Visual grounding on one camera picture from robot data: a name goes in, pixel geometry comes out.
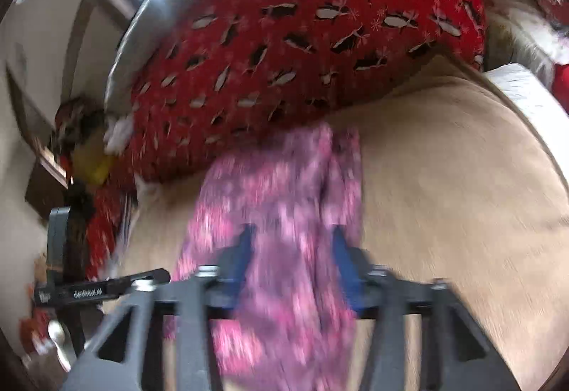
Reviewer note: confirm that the pile of mixed clothes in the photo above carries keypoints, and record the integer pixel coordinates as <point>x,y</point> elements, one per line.
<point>78,124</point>

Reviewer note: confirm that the plain red cloth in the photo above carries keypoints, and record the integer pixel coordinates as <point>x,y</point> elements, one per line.
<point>561,79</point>

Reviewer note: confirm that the red penguin print pillow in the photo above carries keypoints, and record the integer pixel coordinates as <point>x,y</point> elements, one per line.
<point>302,44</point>

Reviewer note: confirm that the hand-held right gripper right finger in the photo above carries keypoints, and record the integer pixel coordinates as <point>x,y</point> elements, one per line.
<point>347,268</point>

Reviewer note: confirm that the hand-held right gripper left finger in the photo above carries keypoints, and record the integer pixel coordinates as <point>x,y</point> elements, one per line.
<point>242,260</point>

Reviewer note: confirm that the white plastic bag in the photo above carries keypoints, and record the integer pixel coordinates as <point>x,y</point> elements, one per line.
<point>119,134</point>

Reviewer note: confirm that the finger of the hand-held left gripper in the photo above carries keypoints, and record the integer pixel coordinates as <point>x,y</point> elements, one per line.
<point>102,286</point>

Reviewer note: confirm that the beige fleece blanket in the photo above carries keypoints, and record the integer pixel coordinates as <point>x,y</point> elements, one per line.
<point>444,213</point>

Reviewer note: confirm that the purple floral shirt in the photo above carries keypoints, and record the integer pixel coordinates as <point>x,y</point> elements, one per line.
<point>284,248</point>

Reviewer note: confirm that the yellow cardboard box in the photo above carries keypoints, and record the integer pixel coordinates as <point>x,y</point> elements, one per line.
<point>91,166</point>

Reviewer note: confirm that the white quilted mattress cover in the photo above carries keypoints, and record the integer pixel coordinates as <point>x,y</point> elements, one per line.
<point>529,88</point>

